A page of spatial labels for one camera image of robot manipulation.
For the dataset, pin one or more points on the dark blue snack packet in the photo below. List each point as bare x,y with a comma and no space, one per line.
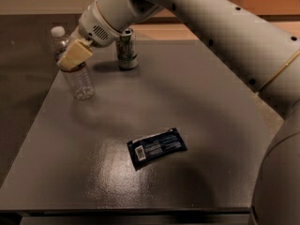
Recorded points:
146,149

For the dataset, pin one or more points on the clear plastic water bottle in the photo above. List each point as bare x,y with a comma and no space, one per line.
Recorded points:
78,78

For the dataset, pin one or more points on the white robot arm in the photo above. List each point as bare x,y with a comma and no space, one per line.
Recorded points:
264,57

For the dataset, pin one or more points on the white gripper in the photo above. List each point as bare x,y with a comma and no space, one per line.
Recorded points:
93,24

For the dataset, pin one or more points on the green white soda can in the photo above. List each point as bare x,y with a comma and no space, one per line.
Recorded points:
126,53

